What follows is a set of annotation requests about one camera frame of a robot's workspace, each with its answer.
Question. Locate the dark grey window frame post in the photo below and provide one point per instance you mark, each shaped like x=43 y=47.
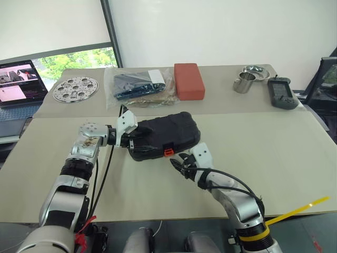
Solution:
x=111 y=34

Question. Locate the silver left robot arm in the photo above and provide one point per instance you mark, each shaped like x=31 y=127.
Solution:
x=84 y=147

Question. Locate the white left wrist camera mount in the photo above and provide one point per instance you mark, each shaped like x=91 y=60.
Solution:
x=127 y=121

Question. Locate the round perforated metal plate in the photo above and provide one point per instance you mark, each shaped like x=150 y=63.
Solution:
x=75 y=88

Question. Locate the stainless steel bowl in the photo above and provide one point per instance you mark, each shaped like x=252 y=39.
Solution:
x=259 y=71

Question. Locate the dark blue folded item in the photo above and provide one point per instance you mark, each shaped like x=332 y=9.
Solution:
x=131 y=84

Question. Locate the stainless steel cup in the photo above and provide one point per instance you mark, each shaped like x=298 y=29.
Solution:
x=243 y=84

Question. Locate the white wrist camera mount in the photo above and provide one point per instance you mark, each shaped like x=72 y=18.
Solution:
x=201 y=155
x=127 y=121

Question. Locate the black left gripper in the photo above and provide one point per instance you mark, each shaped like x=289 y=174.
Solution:
x=130 y=141

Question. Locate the black mesh chair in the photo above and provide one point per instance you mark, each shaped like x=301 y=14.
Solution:
x=323 y=87

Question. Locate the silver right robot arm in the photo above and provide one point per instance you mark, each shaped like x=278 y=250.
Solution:
x=237 y=200

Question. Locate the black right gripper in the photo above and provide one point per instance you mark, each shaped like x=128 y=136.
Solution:
x=190 y=166

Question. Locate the black handheld controller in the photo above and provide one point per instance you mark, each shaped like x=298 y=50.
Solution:
x=281 y=92

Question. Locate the clear plastic bag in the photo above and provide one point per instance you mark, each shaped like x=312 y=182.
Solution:
x=110 y=100

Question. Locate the red zip tie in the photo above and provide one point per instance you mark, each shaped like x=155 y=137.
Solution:
x=81 y=237

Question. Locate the open black laptop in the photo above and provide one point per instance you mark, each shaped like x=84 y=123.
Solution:
x=18 y=81

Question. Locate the beige woven item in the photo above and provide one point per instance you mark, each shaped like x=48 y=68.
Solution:
x=158 y=98

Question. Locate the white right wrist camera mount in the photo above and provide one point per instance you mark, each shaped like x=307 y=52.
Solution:
x=201 y=155

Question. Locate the black plastic tool case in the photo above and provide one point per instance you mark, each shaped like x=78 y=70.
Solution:
x=168 y=131

